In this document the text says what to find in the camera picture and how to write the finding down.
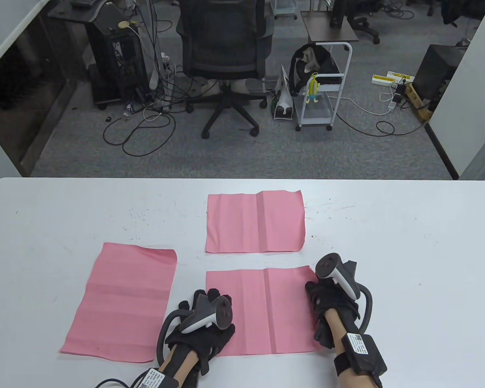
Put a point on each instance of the person's left hand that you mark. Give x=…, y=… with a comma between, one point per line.
x=210, y=337

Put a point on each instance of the person's right hand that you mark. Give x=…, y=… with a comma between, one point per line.
x=335, y=301

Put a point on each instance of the pink cloth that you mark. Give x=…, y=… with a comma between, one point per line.
x=266, y=311
x=113, y=299

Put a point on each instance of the person's left forearm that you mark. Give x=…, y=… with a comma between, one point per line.
x=182, y=363

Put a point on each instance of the person's right forearm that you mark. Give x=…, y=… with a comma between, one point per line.
x=337, y=331

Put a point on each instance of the grey black handheld controller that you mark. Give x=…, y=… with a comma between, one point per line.
x=210, y=313
x=333, y=270

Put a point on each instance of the white rolling cart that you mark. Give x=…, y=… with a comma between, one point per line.
x=321, y=113

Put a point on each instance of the black white shopping bag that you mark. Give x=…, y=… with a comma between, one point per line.
x=283, y=101

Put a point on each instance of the yellow toy figure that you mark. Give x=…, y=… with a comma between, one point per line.
x=313, y=89

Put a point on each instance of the cardboard box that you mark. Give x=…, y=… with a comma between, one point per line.
x=420, y=103

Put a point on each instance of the white yellow power strip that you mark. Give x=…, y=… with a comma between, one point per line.
x=392, y=77

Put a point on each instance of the black cabinet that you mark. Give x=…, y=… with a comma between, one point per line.
x=436, y=72

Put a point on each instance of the brown side table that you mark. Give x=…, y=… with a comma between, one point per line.
x=327, y=28

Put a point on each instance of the black mesh office chair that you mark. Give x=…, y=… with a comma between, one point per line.
x=222, y=40

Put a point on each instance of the black rolling computer stand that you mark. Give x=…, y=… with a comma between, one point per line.
x=117, y=60

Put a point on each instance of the black keyboard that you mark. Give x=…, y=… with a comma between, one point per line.
x=83, y=3

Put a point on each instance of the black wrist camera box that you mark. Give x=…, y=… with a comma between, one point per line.
x=363, y=355
x=151, y=380

